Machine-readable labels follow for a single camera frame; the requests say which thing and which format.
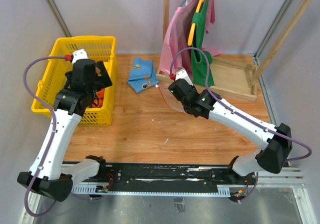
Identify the clear zip bag orange zipper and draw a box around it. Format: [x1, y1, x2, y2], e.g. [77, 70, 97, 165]
[155, 84, 185, 113]

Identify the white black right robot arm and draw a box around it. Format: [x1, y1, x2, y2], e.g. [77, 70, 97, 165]
[168, 79, 293, 184]

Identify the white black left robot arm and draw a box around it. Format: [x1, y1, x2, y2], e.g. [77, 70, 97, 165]
[17, 57, 112, 202]

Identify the yellow plastic basket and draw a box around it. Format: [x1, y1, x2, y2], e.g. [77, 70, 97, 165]
[31, 36, 118, 126]

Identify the green hanging shirt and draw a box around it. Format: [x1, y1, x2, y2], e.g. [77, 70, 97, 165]
[189, 0, 216, 87]

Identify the blue cartoon print cloth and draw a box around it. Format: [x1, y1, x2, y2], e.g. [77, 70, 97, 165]
[127, 57, 159, 93]

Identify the pink hanging shirt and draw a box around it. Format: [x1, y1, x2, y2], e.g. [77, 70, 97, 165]
[159, 0, 216, 74]

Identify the yellow clothes hanger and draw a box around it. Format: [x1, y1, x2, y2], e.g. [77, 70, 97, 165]
[187, 0, 209, 47]

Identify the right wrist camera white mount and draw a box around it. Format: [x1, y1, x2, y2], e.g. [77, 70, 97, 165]
[169, 69, 194, 88]

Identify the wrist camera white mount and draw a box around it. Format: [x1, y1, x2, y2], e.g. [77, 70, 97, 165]
[64, 49, 88, 64]
[169, 69, 194, 88]

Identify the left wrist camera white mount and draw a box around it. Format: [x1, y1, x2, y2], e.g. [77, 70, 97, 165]
[64, 49, 88, 64]

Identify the wooden clothes rack frame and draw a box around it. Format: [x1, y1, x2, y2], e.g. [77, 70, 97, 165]
[156, 0, 313, 102]

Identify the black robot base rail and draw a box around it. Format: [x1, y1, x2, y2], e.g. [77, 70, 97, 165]
[67, 161, 261, 204]

